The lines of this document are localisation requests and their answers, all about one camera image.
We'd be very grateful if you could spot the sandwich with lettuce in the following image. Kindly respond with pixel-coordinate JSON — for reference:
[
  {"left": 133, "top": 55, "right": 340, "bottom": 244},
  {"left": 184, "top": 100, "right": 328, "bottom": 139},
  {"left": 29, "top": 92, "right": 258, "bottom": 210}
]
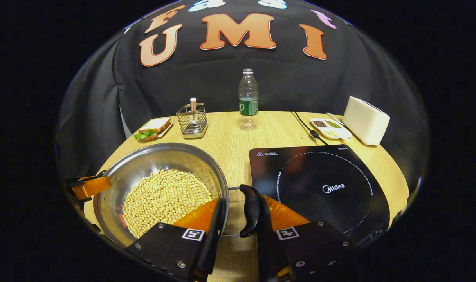
[{"left": 134, "top": 117, "right": 172, "bottom": 141}]

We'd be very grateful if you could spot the black backdrop cloth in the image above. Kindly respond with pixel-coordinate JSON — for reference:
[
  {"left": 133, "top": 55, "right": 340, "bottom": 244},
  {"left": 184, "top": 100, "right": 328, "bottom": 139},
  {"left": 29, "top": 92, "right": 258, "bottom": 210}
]
[{"left": 55, "top": 0, "right": 430, "bottom": 184}]

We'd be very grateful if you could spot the steel pot with black handle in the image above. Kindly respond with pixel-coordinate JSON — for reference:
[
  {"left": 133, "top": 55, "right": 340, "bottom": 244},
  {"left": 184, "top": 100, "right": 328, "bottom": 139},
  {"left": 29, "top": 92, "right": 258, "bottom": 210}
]
[{"left": 92, "top": 142, "right": 262, "bottom": 249}]

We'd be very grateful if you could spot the black power cable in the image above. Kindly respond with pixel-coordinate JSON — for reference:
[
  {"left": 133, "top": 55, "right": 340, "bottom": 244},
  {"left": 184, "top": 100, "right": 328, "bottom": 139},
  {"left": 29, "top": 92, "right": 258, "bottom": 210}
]
[{"left": 291, "top": 111, "right": 328, "bottom": 145}]

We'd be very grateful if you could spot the black induction cooktop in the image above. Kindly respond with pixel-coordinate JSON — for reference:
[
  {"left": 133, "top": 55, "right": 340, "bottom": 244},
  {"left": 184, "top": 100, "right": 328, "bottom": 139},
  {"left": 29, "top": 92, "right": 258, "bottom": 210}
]
[{"left": 249, "top": 144, "right": 391, "bottom": 247}]

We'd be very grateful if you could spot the pile of yellow soybeans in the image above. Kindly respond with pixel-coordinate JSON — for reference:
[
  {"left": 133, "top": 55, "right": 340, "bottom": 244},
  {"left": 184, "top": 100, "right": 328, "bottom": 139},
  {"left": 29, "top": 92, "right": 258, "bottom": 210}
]
[{"left": 122, "top": 168, "right": 212, "bottom": 239}]

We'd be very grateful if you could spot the white divided bean dish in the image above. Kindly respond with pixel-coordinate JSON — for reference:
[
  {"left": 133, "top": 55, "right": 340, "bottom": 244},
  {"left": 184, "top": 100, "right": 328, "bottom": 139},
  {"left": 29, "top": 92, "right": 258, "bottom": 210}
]
[{"left": 310, "top": 118, "right": 353, "bottom": 141}]

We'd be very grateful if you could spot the clear plastic water bottle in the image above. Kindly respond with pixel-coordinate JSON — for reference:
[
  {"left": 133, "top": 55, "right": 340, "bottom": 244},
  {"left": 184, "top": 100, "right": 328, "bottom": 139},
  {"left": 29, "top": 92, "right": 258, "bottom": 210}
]
[{"left": 238, "top": 69, "right": 259, "bottom": 131}]

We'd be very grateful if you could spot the white toaster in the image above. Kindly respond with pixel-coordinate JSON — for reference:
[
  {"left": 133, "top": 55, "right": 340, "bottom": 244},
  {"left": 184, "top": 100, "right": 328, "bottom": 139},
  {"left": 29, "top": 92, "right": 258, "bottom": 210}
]
[{"left": 342, "top": 96, "right": 391, "bottom": 146}]

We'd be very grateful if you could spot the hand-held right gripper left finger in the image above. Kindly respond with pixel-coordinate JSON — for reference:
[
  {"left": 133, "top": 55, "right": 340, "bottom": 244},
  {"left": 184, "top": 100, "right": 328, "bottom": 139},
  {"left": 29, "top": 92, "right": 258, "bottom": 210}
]
[{"left": 124, "top": 197, "right": 226, "bottom": 282}]

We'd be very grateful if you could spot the wire mesh utensil basket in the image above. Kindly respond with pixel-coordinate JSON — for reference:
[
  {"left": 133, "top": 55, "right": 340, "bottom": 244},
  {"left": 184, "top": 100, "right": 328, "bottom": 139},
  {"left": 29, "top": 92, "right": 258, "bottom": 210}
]
[{"left": 176, "top": 103, "right": 208, "bottom": 139}]

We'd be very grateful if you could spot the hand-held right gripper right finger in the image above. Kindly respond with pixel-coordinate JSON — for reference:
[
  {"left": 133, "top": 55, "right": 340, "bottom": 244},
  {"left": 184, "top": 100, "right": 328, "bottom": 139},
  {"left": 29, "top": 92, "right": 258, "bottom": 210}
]
[{"left": 257, "top": 195, "right": 356, "bottom": 282}]

